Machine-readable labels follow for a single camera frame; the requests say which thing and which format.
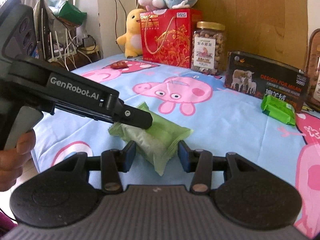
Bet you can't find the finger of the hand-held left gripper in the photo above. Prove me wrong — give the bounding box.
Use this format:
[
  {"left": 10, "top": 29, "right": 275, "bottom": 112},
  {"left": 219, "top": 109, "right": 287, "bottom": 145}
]
[{"left": 110, "top": 102, "right": 153, "bottom": 130}]

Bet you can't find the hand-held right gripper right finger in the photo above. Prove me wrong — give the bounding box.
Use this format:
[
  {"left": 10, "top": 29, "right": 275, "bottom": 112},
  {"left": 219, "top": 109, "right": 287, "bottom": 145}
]
[{"left": 178, "top": 140, "right": 265, "bottom": 193}]

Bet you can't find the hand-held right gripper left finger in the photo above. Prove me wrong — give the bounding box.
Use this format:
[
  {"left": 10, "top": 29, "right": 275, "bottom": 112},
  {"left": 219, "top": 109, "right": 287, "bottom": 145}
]
[{"left": 51, "top": 141, "right": 137, "bottom": 192}]

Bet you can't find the pale green snack packet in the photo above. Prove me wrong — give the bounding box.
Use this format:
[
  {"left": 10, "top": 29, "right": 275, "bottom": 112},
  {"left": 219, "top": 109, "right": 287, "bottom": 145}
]
[{"left": 108, "top": 102, "right": 194, "bottom": 177}]

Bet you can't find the person's left hand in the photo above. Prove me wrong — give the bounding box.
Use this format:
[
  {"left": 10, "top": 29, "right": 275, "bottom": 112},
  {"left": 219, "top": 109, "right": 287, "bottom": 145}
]
[{"left": 0, "top": 130, "right": 37, "bottom": 193}]

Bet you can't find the white router with antennas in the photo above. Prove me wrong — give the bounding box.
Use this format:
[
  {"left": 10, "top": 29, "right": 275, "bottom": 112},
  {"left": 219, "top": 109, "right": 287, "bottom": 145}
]
[{"left": 47, "top": 29, "right": 78, "bottom": 64}]

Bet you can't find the printed blanket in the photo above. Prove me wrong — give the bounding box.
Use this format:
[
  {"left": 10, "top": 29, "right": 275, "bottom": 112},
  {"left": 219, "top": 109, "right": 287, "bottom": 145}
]
[{"left": 32, "top": 54, "right": 320, "bottom": 240}]

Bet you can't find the small red snack packet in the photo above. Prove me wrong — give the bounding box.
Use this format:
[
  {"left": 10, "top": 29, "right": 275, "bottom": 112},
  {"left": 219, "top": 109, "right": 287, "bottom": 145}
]
[{"left": 110, "top": 60, "right": 130, "bottom": 70}]

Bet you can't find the clothes iron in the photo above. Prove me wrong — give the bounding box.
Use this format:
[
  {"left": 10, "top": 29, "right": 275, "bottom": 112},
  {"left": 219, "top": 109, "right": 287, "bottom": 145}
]
[{"left": 34, "top": 0, "right": 54, "bottom": 60}]

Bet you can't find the small dark power adapter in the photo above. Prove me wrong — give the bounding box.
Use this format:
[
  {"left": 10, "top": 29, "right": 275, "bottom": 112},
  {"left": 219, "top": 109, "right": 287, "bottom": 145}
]
[{"left": 82, "top": 37, "right": 97, "bottom": 48}]

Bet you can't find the yellow duck plush toy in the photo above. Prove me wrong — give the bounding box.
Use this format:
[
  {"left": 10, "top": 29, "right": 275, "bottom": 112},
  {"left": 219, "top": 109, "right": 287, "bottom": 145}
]
[{"left": 116, "top": 8, "right": 145, "bottom": 58}]

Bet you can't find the green bag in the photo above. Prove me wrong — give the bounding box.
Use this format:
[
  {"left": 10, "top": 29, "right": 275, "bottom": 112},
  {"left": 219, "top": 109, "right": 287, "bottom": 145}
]
[{"left": 56, "top": 0, "right": 87, "bottom": 20}]

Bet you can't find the red gift box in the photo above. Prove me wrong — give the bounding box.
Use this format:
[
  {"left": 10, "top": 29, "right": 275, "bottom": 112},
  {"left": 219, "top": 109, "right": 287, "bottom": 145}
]
[{"left": 139, "top": 8, "right": 202, "bottom": 68}]

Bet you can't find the nut jar with gold lid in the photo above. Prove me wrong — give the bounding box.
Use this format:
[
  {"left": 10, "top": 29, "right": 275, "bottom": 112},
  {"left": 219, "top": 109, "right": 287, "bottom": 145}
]
[{"left": 191, "top": 21, "right": 227, "bottom": 76}]

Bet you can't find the bright green snack packet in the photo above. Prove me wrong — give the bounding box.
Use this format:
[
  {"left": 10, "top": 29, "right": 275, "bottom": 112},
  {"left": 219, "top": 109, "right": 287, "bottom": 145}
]
[{"left": 261, "top": 96, "right": 297, "bottom": 126}]

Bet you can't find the black printed box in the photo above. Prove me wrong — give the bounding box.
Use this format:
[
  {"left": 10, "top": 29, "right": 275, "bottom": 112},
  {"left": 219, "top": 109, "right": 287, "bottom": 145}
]
[{"left": 224, "top": 51, "right": 310, "bottom": 113}]

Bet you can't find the wooden headboard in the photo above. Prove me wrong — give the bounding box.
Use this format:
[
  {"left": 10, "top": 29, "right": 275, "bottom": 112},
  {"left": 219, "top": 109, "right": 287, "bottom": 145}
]
[{"left": 132, "top": 0, "right": 308, "bottom": 70}]

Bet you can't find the pecan jar with gold lid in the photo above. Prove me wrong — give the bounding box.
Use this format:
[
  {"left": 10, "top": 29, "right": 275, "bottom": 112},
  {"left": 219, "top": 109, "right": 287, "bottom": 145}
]
[{"left": 304, "top": 29, "right": 320, "bottom": 110}]

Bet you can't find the black cable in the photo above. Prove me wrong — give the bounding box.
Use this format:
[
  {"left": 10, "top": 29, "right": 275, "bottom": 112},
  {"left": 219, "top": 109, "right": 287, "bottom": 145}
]
[{"left": 114, "top": 0, "right": 128, "bottom": 53}]

